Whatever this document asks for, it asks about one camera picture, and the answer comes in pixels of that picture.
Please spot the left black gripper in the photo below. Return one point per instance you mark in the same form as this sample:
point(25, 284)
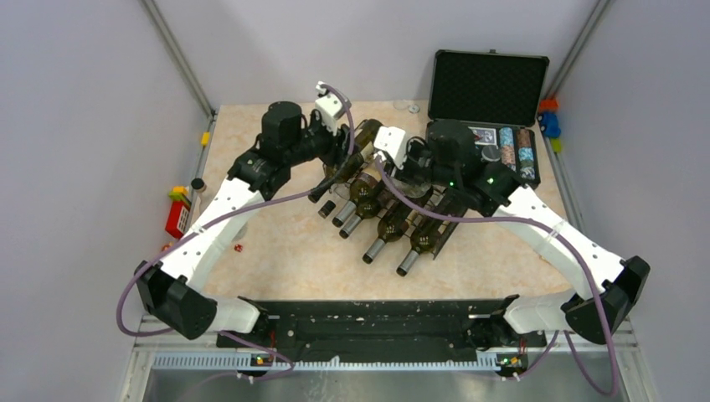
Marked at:
point(337, 146)

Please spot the clear round bottle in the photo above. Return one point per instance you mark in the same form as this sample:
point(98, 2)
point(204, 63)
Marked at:
point(200, 188)

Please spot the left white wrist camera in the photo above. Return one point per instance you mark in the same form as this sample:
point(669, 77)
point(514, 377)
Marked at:
point(331, 105)

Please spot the green wine bottle back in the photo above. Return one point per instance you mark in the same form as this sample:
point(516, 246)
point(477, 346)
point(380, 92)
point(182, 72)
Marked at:
point(423, 240)

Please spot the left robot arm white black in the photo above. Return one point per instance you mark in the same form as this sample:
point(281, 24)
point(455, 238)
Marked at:
point(171, 286)

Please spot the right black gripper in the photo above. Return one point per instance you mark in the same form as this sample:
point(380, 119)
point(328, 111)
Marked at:
point(403, 172)

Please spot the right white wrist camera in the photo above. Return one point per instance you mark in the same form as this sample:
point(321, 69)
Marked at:
point(391, 145)

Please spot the black poker chip case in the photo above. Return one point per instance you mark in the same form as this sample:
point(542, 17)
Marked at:
point(497, 94)

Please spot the red toy block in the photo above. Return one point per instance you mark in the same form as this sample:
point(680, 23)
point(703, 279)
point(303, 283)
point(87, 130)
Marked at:
point(177, 219)

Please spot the green wine bottle front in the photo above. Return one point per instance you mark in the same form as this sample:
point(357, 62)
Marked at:
point(367, 210)

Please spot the clear tall glass bottle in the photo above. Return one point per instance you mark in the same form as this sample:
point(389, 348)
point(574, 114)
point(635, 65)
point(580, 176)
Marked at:
point(412, 191)

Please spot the blue orange toy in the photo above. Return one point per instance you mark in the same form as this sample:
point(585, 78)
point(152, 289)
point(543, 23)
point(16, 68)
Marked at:
point(549, 124)

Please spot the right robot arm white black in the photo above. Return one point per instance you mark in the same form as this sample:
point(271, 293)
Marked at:
point(604, 286)

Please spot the green wine bottle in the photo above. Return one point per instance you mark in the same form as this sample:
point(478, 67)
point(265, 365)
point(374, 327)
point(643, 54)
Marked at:
point(366, 187)
point(391, 227)
point(367, 210)
point(423, 240)

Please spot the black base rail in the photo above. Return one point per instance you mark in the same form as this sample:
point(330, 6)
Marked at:
point(414, 331)

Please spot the small clear glass lid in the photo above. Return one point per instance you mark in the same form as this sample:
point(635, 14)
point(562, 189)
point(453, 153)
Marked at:
point(406, 105)

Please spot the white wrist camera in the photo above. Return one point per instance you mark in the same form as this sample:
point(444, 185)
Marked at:
point(391, 145)
point(331, 105)

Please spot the dark bottle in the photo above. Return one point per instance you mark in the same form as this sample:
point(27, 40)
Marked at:
point(366, 132)

